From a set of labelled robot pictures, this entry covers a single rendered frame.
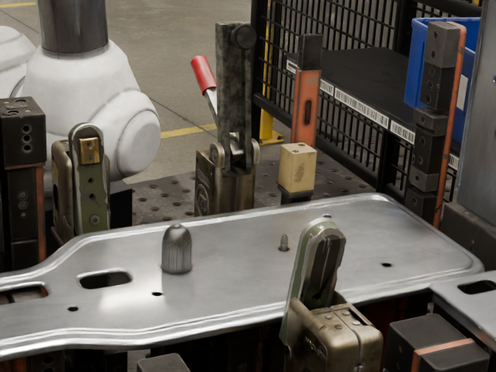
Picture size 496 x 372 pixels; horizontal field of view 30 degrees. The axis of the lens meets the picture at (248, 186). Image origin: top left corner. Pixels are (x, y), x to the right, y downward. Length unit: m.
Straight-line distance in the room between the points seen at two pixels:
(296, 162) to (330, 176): 0.91
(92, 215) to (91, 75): 0.34
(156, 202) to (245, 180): 0.75
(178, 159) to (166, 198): 2.12
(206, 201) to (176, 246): 0.21
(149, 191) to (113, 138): 0.55
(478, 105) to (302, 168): 0.22
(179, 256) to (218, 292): 0.06
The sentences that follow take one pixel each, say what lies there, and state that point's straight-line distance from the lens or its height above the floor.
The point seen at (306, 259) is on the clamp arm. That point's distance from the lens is 0.81.
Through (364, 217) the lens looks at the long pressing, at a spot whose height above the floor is 1.00.
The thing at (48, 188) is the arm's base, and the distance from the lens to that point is 1.60.
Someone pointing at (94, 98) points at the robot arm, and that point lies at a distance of 1.37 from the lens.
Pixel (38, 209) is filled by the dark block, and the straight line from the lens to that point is 1.11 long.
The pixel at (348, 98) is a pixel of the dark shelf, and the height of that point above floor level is 1.02.
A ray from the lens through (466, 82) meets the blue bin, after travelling 1.29.
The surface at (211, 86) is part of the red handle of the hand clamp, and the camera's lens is 1.16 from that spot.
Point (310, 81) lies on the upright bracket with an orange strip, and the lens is 1.14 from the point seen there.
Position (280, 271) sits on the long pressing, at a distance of 0.98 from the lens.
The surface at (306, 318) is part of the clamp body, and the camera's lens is 0.82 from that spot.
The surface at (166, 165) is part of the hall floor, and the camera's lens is 3.92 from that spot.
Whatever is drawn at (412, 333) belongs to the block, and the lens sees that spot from 0.93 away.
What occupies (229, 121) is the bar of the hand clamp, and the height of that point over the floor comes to 1.10.
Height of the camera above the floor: 1.46
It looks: 23 degrees down
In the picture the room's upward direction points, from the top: 3 degrees clockwise
